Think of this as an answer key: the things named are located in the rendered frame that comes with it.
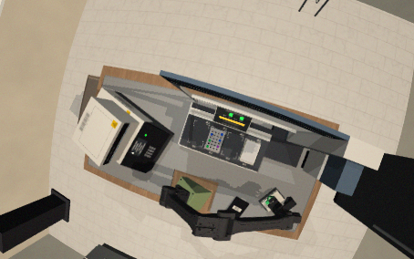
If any white tube rack with round holes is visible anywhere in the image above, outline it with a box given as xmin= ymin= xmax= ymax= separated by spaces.
xmin=204 ymin=127 xmax=226 ymax=153

